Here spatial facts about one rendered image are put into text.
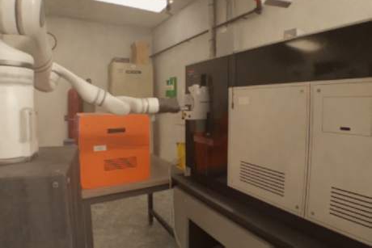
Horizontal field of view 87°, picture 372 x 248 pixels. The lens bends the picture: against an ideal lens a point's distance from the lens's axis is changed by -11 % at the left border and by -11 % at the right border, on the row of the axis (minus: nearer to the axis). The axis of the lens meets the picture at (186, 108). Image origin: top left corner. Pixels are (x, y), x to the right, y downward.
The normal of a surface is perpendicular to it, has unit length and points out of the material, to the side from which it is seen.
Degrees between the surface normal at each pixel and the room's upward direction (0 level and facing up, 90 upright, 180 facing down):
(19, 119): 90
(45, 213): 90
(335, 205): 90
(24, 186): 90
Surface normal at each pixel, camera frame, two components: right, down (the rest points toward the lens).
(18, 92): 0.90, 0.01
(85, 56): 0.52, 0.02
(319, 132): -0.85, 0.01
